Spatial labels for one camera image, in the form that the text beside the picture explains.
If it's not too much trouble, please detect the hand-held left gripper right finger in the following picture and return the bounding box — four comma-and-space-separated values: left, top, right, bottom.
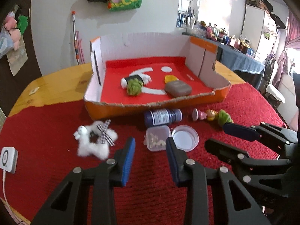
165, 137, 271, 225

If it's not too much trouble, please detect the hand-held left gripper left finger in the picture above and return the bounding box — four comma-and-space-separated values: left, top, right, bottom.
30, 137, 136, 225

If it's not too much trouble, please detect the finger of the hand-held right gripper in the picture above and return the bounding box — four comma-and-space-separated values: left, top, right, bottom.
205, 138, 293, 197
223, 122, 299, 145

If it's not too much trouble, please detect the clear round lid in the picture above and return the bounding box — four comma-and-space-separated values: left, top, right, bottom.
172, 125, 200, 152

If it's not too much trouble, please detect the small clear lidded container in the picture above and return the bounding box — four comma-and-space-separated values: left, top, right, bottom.
143, 125, 173, 152

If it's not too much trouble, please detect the white fluffy plush toy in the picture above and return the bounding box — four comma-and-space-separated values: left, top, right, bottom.
73, 119, 118, 161

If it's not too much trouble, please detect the small doll figurine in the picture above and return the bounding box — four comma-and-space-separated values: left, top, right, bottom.
192, 108, 219, 122

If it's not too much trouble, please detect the blue bottle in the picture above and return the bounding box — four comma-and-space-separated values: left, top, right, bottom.
144, 108, 183, 129

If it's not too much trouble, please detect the orange cardboard box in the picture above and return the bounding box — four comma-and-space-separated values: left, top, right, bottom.
84, 31, 231, 120

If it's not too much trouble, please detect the grey eyeshadow case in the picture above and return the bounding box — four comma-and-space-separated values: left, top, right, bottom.
164, 81, 192, 97

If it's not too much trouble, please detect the black tube with white tissue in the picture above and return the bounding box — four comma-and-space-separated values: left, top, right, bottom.
121, 74, 152, 88

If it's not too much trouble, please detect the chair with white cushion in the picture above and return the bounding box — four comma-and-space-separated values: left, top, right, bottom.
265, 58, 286, 109

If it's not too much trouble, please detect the dark cloth covered side table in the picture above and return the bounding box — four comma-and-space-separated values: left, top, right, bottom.
182, 31, 266, 85

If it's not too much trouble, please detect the red knit blanket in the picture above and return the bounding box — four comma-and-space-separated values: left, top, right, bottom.
0, 82, 291, 225

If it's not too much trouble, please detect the pink curtain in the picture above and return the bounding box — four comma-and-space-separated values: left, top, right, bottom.
272, 12, 298, 85

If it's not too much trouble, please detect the row of bottles and jars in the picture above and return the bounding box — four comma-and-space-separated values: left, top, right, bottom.
187, 21, 256, 58

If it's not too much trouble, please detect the pink toy figure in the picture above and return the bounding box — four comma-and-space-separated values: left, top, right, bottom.
206, 27, 217, 40

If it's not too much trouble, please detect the white refrigerator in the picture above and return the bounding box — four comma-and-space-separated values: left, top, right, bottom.
241, 3, 278, 59

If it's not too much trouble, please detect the black hanging cloth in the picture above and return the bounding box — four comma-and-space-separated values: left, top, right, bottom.
269, 14, 287, 30

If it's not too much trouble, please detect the white rounded device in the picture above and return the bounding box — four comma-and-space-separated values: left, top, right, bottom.
0, 147, 18, 174

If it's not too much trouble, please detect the pink thin stick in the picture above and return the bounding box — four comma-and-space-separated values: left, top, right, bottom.
76, 30, 85, 64

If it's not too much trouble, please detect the dark patterned case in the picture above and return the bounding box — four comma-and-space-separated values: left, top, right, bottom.
245, 0, 273, 12

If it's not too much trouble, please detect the dark brown door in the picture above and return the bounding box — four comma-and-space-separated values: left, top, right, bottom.
0, 0, 44, 113

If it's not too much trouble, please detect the beige hanging organizer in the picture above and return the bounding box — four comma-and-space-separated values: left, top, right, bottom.
6, 42, 29, 77

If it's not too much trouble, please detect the peach plush toy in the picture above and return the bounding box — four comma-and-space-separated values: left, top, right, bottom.
9, 28, 20, 50

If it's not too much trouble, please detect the clear plastic bag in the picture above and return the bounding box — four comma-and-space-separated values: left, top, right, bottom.
0, 29, 14, 59

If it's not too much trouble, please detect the green plush toy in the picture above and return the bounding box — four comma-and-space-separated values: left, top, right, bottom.
16, 15, 29, 35

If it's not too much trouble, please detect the pink plush toy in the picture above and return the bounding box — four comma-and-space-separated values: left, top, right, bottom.
3, 12, 18, 30

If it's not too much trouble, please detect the white cable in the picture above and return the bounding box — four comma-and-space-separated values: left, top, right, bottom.
0, 173, 14, 216

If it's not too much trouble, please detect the mop handle with orange cap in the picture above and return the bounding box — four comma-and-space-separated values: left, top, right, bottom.
71, 11, 81, 65

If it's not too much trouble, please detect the wall mirror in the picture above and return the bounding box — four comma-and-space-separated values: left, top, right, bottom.
176, 0, 202, 30

